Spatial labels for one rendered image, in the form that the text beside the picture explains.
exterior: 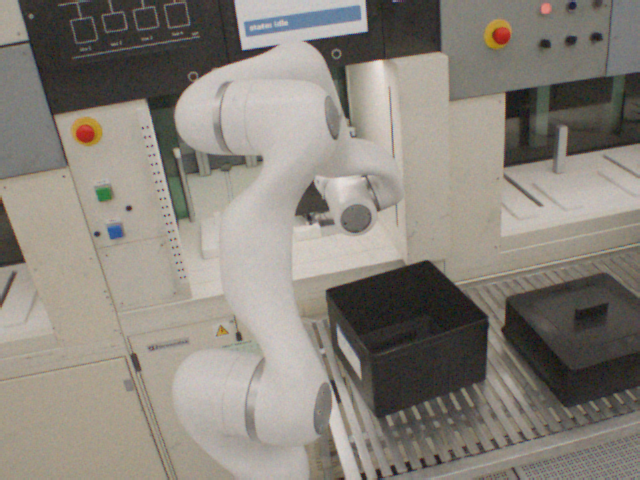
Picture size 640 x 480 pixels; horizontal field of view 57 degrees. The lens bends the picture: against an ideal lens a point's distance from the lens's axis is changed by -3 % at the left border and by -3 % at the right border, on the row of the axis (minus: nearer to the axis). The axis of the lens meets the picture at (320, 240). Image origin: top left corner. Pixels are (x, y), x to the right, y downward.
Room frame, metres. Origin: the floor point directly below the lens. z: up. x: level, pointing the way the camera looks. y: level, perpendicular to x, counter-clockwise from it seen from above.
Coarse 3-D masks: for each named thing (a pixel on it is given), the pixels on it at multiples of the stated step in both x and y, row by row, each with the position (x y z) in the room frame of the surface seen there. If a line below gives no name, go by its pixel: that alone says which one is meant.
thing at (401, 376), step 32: (352, 288) 1.22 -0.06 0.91; (384, 288) 1.24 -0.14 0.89; (416, 288) 1.26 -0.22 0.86; (448, 288) 1.18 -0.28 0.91; (352, 320) 1.21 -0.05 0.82; (384, 320) 1.24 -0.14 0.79; (416, 320) 1.25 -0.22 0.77; (448, 320) 1.18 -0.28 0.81; (480, 320) 1.01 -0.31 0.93; (352, 352) 1.04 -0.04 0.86; (384, 352) 0.95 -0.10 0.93; (416, 352) 0.96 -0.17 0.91; (448, 352) 0.98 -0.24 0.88; (480, 352) 1.01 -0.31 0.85; (384, 384) 0.94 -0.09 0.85; (416, 384) 0.96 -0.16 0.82; (448, 384) 0.98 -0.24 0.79
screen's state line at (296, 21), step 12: (312, 12) 1.37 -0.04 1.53; (324, 12) 1.38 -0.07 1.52; (336, 12) 1.38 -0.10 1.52; (348, 12) 1.39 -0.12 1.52; (360, 12) 1.39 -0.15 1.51; (252, 24) 1.36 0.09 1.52; (264, 24) 1.36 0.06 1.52; (276, 24) 1.36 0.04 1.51; (288, 24) 1.37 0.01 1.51; (300, 24) 1.37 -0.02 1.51; (312, 24) 1.37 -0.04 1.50; (324, 24) 1.38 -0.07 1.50
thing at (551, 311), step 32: (544, 288) 1.19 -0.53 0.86; (576, 288) 1.17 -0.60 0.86; (608, 288) 1.15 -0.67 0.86; (512, 320) 1.13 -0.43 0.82; (544, 320) 1.07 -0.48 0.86; (576, 320) 1.05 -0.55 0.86; (608, 320) 1.04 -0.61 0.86; (544, 352) 0.99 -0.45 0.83; (576, 352) 0.95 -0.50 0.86; (608, 352) 0.93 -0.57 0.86; (576, 384) 0.90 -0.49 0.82; (608, 384) 0.91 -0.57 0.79
